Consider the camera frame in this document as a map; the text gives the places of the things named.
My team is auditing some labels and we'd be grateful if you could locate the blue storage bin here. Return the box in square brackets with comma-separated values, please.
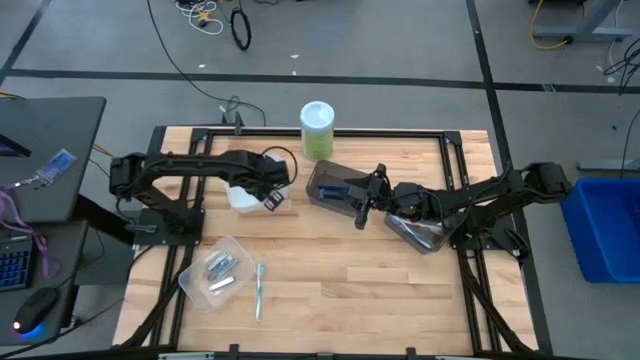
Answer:
[558, 177, 640, 285]

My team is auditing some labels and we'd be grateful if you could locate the black cable bundle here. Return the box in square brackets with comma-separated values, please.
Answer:
[602, 37, 640, 96]

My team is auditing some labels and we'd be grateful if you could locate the clear plastic bin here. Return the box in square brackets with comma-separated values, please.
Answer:
[177, 235, 257, 315]

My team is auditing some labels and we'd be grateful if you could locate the purple lanyard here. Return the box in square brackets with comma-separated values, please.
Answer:
[0, 187, 56, 281]

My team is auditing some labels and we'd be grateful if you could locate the black computer mouse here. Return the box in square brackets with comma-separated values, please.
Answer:
[12, 287, 60, 335]

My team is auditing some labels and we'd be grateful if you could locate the long black floor cable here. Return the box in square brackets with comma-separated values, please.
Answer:
[146, 0, 268, 126]

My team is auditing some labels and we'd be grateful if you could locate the smoky grey plastic bin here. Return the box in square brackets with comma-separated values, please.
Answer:
[304, 159, 374, 219]
[383, 212, 457, 255]

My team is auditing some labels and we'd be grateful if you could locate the green wipes canister white lid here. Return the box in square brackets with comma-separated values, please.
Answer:
[299, 100, 336, 162]

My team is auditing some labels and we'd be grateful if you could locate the green toothbrush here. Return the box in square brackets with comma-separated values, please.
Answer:
[253, 263, 267, 322]

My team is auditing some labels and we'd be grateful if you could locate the white floor cable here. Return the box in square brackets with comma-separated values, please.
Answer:
[174, 0, 225, 36]

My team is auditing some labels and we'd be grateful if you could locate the black aluminium table frame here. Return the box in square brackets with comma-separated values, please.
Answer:
[119, 127, 554, 359]

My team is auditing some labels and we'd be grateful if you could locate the white plastic bin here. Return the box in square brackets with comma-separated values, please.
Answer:
[223, 152, 294, 215]

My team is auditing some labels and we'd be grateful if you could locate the blue id badge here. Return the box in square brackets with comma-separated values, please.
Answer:
[33, 148, 79, 184]

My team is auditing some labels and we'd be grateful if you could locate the yellow floor cable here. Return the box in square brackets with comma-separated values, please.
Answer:
[529, 0, 571, 51]

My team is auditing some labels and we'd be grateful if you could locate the dark grey desk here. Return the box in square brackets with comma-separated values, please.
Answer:
[0, 219, 91, 351]

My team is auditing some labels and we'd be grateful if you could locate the backlit computer keyboard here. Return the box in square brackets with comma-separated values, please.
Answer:
[0, 234, 36, 294]

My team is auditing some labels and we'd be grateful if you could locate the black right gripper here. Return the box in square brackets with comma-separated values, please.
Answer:
[344, 163, 436, 231]

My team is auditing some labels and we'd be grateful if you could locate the grey metal stand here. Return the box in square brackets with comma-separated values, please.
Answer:
[577, 158, 640, 174]
[532, 0, 634, 44]

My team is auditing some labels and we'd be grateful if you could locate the black rectangular box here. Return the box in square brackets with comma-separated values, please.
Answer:
[147, 124, 167, 161]

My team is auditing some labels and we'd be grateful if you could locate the black side table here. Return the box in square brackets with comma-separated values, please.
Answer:
[0, 96, 107, 225]

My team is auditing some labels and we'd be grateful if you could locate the coiled black cable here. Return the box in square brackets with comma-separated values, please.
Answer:
[229, 7, 253, 52]

